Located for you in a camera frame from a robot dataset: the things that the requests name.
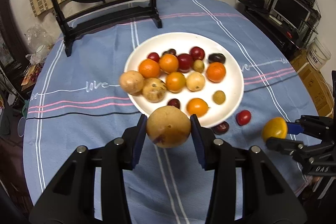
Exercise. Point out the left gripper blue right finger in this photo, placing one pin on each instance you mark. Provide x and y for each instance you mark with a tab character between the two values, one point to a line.
199	140

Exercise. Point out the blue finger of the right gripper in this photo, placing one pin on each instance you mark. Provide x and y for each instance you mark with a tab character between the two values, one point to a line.
294	128
284	146

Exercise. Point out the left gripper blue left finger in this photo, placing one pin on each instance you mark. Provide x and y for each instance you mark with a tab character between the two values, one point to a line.
140	134

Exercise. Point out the yellow green tomato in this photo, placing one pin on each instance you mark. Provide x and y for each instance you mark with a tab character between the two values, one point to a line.
275	128

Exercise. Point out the small yellow fruit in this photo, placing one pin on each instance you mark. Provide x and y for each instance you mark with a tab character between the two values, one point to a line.
219	97
198	66

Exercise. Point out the dark red plum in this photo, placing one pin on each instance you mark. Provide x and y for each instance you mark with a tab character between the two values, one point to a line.
174	102
221	128

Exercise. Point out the pale yellow spotted fruit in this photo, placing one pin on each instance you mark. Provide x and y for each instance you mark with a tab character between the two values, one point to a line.
131	82

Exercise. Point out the brown yellow fruit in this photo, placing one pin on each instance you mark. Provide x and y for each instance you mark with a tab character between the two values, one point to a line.
195	82

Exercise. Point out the yellow orange fruit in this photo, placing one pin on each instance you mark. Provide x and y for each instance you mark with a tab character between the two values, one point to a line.
175	82

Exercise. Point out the small orange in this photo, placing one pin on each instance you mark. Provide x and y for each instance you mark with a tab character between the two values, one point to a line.
216	72

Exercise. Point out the large orange mandarin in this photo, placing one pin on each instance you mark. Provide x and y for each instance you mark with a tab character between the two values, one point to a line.
169	63

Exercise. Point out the dark purple round fruit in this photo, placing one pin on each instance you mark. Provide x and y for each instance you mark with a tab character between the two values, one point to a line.
216	58

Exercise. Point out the small red tomato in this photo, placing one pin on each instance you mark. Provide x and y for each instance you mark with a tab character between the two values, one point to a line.
154	56

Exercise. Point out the dark purple wrinkled fruit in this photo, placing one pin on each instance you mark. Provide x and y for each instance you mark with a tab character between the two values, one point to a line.
170	51

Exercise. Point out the cardboard box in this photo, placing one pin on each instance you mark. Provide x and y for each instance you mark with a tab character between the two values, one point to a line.
315	84

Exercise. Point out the white round plate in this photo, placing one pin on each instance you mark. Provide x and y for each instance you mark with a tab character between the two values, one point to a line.
232	84

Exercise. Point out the blue striped tablecloth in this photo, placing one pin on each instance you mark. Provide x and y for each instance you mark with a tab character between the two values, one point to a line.
77	101

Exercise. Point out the white bucket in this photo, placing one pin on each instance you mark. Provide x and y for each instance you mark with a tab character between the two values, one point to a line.
317	54

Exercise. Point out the computer monitor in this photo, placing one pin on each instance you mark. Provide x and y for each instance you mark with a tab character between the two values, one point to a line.
292	11

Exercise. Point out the black hat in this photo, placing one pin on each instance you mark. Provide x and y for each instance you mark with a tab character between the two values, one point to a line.
257	4

